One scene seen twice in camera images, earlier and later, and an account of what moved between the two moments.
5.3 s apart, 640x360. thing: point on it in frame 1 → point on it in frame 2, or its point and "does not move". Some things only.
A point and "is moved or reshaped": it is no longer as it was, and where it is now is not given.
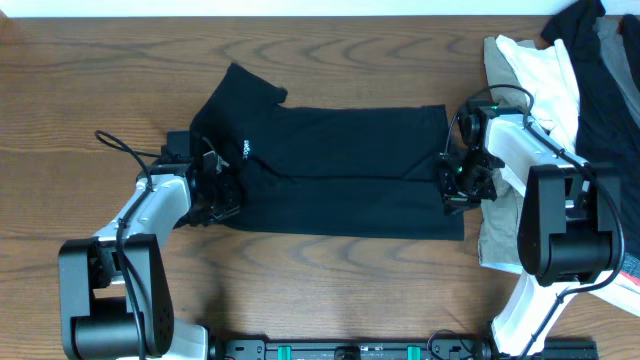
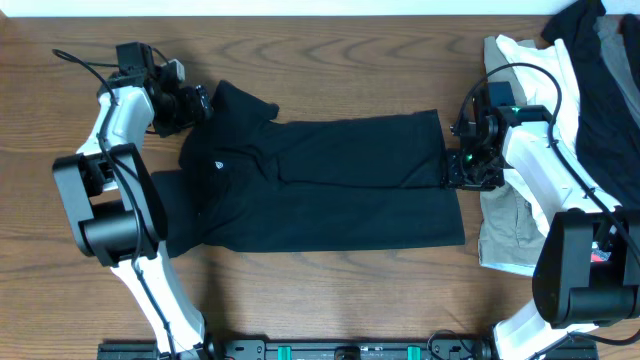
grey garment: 606,28 does not move
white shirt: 549,76 does not move
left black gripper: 220,195 → 201,103
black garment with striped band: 608,114 does not move
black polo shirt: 328,172 is moved or reshaped
